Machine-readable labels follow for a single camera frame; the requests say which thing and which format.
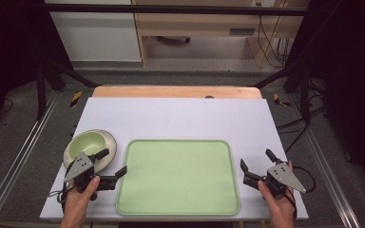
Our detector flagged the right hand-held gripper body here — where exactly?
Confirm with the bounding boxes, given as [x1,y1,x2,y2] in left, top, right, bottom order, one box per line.
[264,161,308,201]

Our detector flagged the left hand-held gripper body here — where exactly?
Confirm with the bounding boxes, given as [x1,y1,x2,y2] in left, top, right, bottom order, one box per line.
[64,151,106,201]

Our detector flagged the light green bowl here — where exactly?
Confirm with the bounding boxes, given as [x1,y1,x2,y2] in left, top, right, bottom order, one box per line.
[63,128,119,174]

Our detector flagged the person's right hand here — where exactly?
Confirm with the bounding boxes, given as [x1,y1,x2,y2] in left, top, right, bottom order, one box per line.
[257,161,297,219]

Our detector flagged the person's left hand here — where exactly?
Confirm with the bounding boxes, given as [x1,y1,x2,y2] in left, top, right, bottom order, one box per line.
[64,175,101,220]

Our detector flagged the yellow black tape marker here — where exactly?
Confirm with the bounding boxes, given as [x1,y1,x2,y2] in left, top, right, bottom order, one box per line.
[272,92,292,107]
[69,90,84,108]

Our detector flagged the green tray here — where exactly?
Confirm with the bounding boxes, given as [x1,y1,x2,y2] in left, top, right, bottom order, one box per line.
[115,139,241,218]

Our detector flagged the black metal stand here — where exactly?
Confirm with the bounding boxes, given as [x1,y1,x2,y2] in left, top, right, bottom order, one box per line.
[35,59,100,122]
[252,59,312,125]

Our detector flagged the wooden table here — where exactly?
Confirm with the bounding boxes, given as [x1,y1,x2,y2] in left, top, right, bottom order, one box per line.
[91,85,263,100]

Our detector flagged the black curtain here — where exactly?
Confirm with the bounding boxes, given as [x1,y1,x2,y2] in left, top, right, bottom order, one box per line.
[284,0,365,207]
[0,0,74,144]

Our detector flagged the white cabinet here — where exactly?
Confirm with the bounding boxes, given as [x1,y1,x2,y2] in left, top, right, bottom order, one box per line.
[44,0,143,63]

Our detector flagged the light wooden desk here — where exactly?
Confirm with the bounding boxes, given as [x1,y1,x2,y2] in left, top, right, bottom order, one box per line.
[130,0,311,69]

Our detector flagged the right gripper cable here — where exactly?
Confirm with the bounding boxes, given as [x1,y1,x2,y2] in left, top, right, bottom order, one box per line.
[291,165,317,194]

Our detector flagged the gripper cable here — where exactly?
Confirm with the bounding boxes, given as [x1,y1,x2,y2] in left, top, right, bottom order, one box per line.
[46,189,68,205]
[291,165,317,194]

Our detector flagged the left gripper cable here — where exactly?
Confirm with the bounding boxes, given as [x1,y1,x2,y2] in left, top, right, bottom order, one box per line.
[46,189,68,205]

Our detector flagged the black floor cables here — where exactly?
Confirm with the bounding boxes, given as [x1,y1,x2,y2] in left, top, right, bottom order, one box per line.
[276,79,328,154]

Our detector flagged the aluminium floor rail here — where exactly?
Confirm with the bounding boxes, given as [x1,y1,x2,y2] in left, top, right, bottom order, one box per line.
[0,90,60,228]
[288,94,361,228]

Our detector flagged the hanging black cables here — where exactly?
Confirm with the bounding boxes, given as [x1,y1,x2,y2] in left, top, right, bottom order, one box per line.
[257,0,292,69]

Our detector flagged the black horizontal frame bar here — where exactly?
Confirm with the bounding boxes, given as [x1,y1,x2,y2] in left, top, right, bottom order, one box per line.
[48,3,309,17]

